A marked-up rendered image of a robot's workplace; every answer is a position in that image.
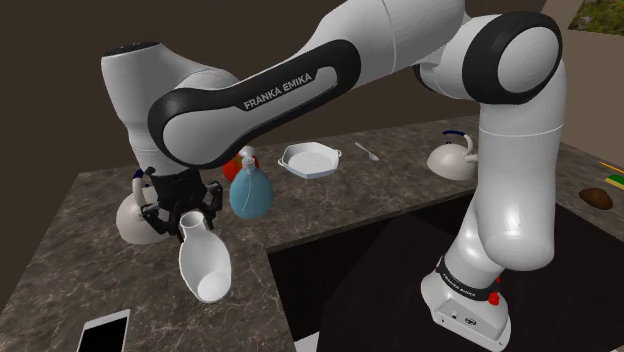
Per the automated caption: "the brown potato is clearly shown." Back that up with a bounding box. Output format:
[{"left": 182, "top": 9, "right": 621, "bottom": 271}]
[{"left": 578, "top": 187, "right": 615, "bottom": 211}]

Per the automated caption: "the dark robot stand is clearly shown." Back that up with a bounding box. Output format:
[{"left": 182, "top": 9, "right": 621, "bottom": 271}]
[{"left": 314, "top": 194, "right": 624, "bottom": 352}]

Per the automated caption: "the wall picture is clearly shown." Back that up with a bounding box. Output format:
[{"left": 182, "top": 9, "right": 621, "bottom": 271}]
[{"left": 567, "top": 0, "right": 624, "bottom": 37}]

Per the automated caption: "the white spoon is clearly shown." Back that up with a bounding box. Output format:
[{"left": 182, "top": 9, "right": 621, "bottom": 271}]
[{"left": 354, "top": 141, "right": 381, "bottom": 163}]

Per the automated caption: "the white baking dish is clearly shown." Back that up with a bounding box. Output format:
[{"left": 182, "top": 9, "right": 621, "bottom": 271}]
[{"left": 277, "top": 141, "right": 343, "bottom": 181}]

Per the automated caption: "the white vase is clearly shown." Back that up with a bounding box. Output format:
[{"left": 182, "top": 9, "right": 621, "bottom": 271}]
[{"left": 177, "top": 210, "right": 233, "bottom": 304}]

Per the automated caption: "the white kettle with blue handle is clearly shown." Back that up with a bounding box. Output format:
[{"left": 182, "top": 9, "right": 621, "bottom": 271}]
[
  {"left": 426, "top": 129, "right": 480, "bottom": 182},
  {"left": 115, "top": 167, "right": 170, "bottom": 245}
]

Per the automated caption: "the white phone with black screen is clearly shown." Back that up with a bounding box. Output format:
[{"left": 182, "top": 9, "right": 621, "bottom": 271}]
[{"left": 75, "top": 308, "right": 132, "bottom": 352}]

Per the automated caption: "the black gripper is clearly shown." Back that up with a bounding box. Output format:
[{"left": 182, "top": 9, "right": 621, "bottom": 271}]
[{"left": 140, "top": 167, "right": 225, "bottom": 243}]

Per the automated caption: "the blue soap dispenser bottle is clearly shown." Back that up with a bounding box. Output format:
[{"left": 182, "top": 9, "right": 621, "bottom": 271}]
[{"left": 228, "top": 145, "right": 275, "bottom": 220}]

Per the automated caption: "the red tomato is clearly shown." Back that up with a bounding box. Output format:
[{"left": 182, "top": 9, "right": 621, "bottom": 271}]
[{"left": 222, "top": 154, "right": 260, "bottom": 183}]

